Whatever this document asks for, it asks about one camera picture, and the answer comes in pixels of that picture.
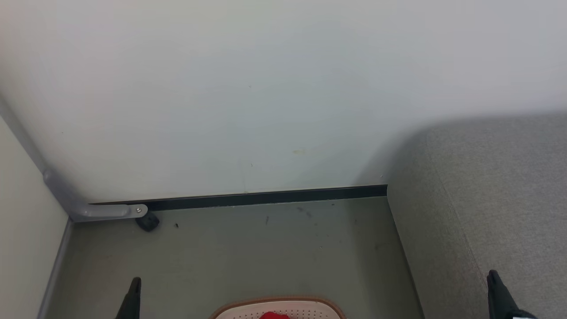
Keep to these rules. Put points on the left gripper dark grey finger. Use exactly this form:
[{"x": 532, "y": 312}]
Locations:
[{"x": 130, "y": 301}]

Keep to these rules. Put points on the grey fabric sofa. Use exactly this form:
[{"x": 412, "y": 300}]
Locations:
[{"x": 487, "y": 199}]

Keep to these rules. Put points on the black door stopper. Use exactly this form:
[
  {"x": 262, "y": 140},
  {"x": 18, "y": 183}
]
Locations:
[{"x": 148, "y": 222}]

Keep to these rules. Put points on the cream perforated laundry basket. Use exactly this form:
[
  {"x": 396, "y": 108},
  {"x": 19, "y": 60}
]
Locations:
[{"x": 310, "y": 310}]

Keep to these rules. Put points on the red cloth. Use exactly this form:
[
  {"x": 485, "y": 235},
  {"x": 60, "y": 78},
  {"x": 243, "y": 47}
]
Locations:
[{"x": 274, "y": 316}]

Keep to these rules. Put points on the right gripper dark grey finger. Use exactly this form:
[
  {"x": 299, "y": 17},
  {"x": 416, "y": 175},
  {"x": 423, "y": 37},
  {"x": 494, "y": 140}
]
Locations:
[{"x": 500, "y": 297}]

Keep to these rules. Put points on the black baseboard strip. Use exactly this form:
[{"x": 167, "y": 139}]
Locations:
[{"x": 266, "y": 197}]

